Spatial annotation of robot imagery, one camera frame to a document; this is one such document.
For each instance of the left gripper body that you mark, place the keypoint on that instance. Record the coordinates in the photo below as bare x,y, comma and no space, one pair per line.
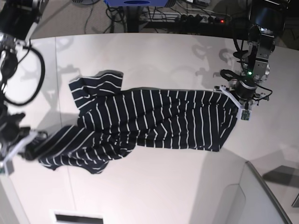
245,94

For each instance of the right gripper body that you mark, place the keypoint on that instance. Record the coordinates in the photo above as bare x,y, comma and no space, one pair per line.
17,140

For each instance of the navy white striped t-shirt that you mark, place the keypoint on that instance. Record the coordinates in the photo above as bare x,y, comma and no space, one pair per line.
112,122

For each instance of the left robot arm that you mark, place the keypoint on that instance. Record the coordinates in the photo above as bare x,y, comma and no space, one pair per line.
265,21

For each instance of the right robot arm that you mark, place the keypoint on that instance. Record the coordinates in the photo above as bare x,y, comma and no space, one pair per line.
18,21

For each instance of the white slotted box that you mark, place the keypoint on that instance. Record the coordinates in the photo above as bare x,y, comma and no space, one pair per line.
75,217

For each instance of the red lit power strip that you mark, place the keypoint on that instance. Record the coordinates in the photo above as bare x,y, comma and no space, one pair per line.
176,17

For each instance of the grey partition panel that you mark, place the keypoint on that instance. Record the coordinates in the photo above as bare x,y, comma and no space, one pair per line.
238,196

